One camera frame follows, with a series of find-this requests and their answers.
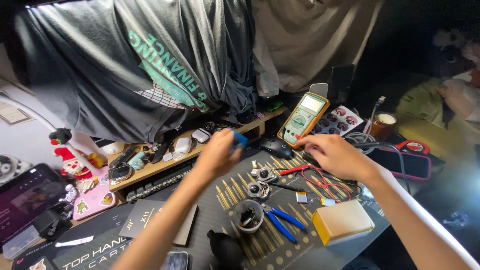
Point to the person's right hand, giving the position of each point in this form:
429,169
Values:
337,155

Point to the person's left hand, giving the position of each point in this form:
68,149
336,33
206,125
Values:
213,157

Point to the person's left fingers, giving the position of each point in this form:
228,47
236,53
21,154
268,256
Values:
229,148

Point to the small blue plastic tool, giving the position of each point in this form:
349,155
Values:
240,140

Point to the black computer mouse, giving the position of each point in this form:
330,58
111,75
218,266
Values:
276,148

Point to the green toy car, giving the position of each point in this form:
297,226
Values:
275,106

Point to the red multimeter probe lead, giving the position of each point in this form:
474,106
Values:
290,171

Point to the black multimeter probe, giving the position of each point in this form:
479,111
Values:
288,187

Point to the clear cup of small parts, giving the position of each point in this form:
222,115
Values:
248,216

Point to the wooden desk shelf with gadgets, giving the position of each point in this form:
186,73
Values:
157,165

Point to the black keyboard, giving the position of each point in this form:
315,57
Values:
161,183

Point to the black bullet-print desk mat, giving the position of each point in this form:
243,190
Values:
210,225

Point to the orange digital multimeter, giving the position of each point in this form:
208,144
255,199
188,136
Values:
304,116

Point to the small silver battery cell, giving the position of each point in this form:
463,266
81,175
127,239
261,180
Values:
301,197

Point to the black rubber air blower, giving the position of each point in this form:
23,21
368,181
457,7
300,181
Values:
225,249

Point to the grey phone stand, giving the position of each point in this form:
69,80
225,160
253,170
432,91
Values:
319,90

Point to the small yellow-tipped battery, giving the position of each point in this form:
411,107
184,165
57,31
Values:
327,201

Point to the white round-sticker sheet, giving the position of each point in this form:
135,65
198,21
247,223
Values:
339,120

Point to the black flat product box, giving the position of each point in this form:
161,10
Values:
142,221

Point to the phone with dark screen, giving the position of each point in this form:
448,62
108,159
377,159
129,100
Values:
175,261

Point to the black upright phone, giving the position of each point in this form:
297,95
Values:
342,82

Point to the beige hanging cloth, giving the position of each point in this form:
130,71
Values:
307,41

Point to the yellow duck toy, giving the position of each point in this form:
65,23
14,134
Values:
96,160

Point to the yellow and white box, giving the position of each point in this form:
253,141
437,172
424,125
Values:
343,221

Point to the grey printed hanging t-shirt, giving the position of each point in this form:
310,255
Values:
112,67

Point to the pink stickered case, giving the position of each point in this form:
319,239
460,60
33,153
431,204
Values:
95,198

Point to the amber glass candle jar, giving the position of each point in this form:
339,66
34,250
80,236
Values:
382,125

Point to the santa claus figurine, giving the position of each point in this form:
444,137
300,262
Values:
71,163

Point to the small silver skeleton figure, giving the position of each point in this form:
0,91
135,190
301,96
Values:
69,193

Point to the black fuzzy ball toy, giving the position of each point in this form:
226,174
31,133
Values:
60,135

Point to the phone in red case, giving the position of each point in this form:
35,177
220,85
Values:
408,164

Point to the white paper strip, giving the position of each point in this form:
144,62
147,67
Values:
75,241

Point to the red and black tape measure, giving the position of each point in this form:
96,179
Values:
414,147

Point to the black power adapter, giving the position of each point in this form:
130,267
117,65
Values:
52,225

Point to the black tablet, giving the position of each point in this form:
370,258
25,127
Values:
26,202

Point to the black and white plush toy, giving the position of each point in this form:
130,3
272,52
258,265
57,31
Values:
13,168

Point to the printed paper sheet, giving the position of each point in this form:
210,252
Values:
13,110

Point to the heap of bedding and plush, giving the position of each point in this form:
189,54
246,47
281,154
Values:
442,86

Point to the clear plastic box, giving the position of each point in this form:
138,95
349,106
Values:
20,243

